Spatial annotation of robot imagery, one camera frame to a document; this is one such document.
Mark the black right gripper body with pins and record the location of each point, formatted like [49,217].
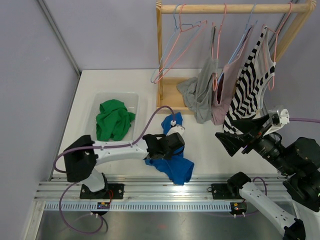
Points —
[271,149]

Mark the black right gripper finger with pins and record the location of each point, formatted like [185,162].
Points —
[234,142]
[253,127]

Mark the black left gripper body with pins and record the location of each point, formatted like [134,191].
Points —
[167,155]

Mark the blue tank top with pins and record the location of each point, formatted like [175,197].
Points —
[178,169]

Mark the green tank top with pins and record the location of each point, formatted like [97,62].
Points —
[113,121]

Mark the grey tank top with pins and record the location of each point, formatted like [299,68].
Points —
[197,92]

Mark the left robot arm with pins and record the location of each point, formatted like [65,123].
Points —
[82,157]

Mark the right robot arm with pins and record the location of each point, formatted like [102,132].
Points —
[298,162]

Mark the mauve tank top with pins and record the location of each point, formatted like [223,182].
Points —
[224,94]

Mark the black white striped tank top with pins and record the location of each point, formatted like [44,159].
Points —
[253,81]

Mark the wooden clothes rack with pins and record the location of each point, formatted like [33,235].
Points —
[167,93]

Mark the white plastic basket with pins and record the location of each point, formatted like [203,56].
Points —
[131,101]

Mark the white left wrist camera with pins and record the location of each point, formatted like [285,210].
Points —
[175,128]

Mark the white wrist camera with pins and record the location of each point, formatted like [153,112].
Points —
[175,128]
[277,118]

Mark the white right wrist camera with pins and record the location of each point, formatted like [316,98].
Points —
[277,118]

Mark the aluminium mounting rail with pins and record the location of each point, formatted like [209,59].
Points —
[159,188]

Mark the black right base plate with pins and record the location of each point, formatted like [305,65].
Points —
[220,191]

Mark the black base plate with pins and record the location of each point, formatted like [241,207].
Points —
[115,190]
[220,191]

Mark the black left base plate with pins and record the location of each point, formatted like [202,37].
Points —
[115,190]

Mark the white slotted cable duct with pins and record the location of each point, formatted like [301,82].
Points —
[119,206]

